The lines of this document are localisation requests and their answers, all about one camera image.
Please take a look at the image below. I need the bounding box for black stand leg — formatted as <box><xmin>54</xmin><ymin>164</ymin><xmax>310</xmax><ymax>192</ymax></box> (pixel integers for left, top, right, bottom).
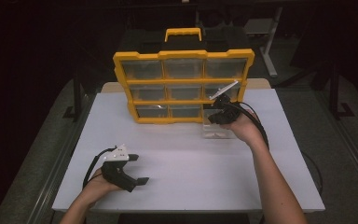
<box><xmin>328</xmin><ymin>60</ymin><xmax>356</xmax><ymax>121</ymax></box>
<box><xmin>62</xmin><ymin>73</ymin><xmax>86</xmax><ymax>121</ymax></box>

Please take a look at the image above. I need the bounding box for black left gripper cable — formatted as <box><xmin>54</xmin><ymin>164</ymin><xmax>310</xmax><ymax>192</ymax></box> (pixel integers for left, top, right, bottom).
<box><xmin>82</xmin><ymin>145</ymin><xmax>119</xmax><ymax>189</ymax></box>

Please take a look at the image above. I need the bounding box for person's right hand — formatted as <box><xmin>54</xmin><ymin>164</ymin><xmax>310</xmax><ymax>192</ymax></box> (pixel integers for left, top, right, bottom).
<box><xmin>221</xmin><ymin>109</ymin><xmax>265</xmax><ymax>147</ymax></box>

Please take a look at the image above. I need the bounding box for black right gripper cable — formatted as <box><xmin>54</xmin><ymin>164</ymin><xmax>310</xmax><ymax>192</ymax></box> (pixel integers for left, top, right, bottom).
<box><xmin>236</xmin><ymin>101</ymin><xmax>324</xmax><ymax>196</ymax></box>

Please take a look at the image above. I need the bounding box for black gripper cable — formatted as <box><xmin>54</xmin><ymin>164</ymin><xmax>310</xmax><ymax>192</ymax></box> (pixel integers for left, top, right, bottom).
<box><xmin>236</xmin><ymin>101</ymin><xmax>324</xmax><ymax>196</ymax></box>
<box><xmin>82</xmin><ymin>145</ymin><xmax>119</xmax><ymax>189</ymax></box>

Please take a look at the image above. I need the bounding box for grey metal stand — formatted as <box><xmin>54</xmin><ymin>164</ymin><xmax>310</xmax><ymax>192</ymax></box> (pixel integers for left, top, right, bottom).
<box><xmin>243</xmin><ymin>7</ymin><xmax>283</xmax><ymax>78</ymax></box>

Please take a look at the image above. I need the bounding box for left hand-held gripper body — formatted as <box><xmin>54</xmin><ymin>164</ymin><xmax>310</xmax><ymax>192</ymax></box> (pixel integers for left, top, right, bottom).
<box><xmin>100</xmin><ymin>143</ymin><xmax>138</xmax><ymax>192</ymax></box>

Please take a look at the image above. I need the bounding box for yellow parts organizer case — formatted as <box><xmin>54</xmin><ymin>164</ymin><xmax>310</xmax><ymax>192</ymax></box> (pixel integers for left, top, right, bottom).
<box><xmin>112</xmin><ymin>27</ymin><xmax>255</xmax><ymax>125</ymax></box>

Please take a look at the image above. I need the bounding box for clear plastic drawer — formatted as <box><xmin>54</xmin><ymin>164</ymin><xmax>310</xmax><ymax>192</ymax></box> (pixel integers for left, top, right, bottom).
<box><xmin>200</xmin><ymin>107</ymin><xmax>238</xmax><ymax>140</ymax></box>

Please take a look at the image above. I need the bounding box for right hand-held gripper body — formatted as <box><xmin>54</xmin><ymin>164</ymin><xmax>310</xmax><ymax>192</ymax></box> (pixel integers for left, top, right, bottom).
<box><xmin>209</xmin><ymin>79</ymin><xmax>242</xmax><ymax>125</ymax></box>

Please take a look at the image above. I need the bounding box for person's left hand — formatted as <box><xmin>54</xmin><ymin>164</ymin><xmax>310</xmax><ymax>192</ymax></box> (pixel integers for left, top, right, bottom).
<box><xmin>81</xmin><ymin>167</ymin><xmax>125</xmax><ymax>203</ymax></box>

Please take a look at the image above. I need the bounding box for metal floor rail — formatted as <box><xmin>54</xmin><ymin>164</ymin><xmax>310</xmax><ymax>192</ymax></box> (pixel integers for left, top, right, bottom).
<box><xmin>318</xmin><ymin>90</ymin><xmax>358</xmax><ymax>203</ymax></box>
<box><xmin>27</xmin><ymin>92</ymin><xmax>98</xmax><ymax>224</ymax></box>

